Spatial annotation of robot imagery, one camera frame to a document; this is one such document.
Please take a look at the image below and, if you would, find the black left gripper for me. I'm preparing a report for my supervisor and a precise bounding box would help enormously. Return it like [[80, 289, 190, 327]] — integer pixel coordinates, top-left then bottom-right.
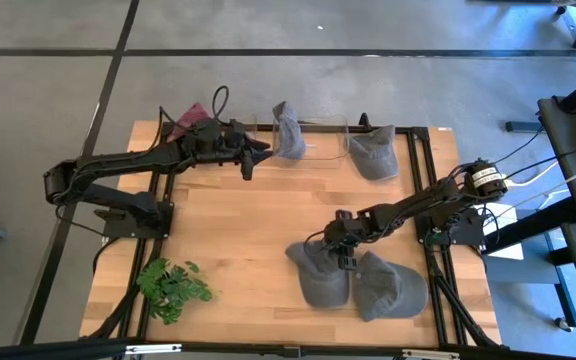
[[222, 119, 275, 182]]

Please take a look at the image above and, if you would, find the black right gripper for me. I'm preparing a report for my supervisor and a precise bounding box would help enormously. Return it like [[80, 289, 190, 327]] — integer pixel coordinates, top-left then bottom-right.
[[323, 209, 370, 273]]

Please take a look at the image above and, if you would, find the grey baseball cap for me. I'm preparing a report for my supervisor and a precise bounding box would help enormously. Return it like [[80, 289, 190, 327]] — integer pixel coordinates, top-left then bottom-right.
[[285, 240, 352, 309], [352, 250, 429, 323], [271, 101, 308, 161], [347, 124, 400, 181]]

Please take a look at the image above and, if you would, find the maroon baseball cap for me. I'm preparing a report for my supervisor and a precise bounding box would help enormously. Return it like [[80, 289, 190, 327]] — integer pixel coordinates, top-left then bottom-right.
[[166, 102, 212, 143]]

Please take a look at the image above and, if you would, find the green artificial plant sprig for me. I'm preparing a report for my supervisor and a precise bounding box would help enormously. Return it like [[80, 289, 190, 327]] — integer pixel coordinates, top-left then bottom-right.
[[136, 257, 214, 326]]

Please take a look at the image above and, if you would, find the black floor foot bar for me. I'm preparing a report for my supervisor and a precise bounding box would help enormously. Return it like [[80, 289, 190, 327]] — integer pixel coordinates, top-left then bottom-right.
[[505, 119, 543, 134]]

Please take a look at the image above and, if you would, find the dark grey side desk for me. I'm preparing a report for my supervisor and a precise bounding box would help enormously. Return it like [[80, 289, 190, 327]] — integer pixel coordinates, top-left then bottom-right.
[[537, 94, 576, 226]]

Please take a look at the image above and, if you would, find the black overhead rig crossbar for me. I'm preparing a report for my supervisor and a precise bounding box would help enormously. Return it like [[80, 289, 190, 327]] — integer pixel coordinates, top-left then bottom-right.
[[0, 337, 576, 360]]

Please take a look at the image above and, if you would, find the black aluminium table frame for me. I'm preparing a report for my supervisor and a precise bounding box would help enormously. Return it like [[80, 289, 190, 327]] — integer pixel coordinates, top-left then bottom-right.
[[82, 119, 504, 351]]

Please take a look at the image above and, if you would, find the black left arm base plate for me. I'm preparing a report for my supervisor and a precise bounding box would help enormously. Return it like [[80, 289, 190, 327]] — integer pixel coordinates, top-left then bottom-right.
[[95, 199, 175, 240]]

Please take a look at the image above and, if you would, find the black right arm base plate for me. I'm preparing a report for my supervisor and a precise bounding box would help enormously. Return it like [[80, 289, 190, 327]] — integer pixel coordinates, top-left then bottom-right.
[[414, 204, 487, 247]]

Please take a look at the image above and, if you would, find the silver crossbar bracket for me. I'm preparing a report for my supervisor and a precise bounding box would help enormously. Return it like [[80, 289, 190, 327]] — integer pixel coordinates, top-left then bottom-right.
[[125, 343, 183, 356], [401, 348, 462, 360]]

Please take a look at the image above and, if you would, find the black cable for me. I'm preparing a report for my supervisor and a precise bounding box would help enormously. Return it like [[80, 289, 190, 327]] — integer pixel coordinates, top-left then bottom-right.
[[505, 144, 576, 181]]

